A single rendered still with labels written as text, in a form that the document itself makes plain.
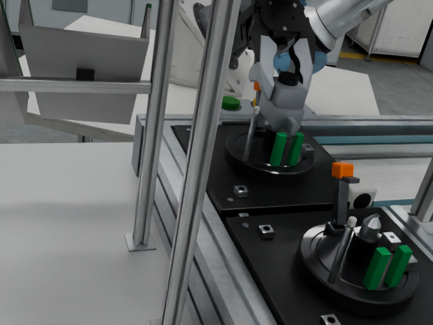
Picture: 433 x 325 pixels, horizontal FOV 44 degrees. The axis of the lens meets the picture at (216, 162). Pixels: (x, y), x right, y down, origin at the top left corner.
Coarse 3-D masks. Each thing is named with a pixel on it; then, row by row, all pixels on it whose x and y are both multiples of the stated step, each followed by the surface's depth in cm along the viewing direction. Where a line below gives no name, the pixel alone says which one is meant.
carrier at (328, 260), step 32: (224, 224) 69; (256, 224) 69; (288, 224) 70; (320, 224) 68; (352, 224) 54; (384, 224) 74; (256, 256) 63; (288, 256) 64; (320, 256) 62; (352, 256) 62; (384, 256) 56; (416, 256) 69; (288, 288) 59; (320, 288) 59; (352, 288) 58; (384, 288) 59; (416, 288) 60; (288, 320) 55; (352, 320) 57; (384, 320) 58; (416, 320) 58
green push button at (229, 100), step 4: (224, 96) 103; (228, 96) 103; (224, 100) 101; (228, 100) 101; (232, 100) 102; (236, 100) 102; (224, 104) 100; (228, 104) 100; (232, 104) 100; (236, 104) 101; (228, 108) 100; (232, 108) 100; (236, 108) 101
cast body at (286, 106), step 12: (288, 72) 78; (276, 84) 76; (288, 84) 76; (300, 84) 78; (276, 96) 76; (288, 96) 76; (300, 96) 77; (264, 108) 80; (276, 108) 76; (288, 108) 77; (300, 108) 78; (276, 120) 77; (288, 120) 77; (300, 120) 78; (288, 132) 77
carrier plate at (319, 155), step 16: (176, 128) 88; (224, 128) 91; (240, 128) 92; (304, 128) 97; (224, 144) 86; (224, 160) 82; (320, 160) 87; (208, 176) 77; (224, 176) 78; (240, 176) 79; (320, 176) 82; (208, 192) 75; (224, 192) 74; (256, 192) 75; (272, 192) 76; (288, 192) 77; (304, 192) 78; (320, 192) 78; (224, 208) 71; (240, 208) 71; (256, 208) 72; (272, 208) 73; (288, 208) 74; (304, 208) 75; (320, 208) 76
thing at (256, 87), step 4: (256, 84) 85; (256, 88) 85; (256, 92) 86; (260, 92) 85; (256, 96) 86; (256, 100) 86; (256, 104) 86; (260, 116) 86; (260, 120) 86; (264, 120) 86; (256, 124) 86; (260, 124) 86; (264, 124) 86
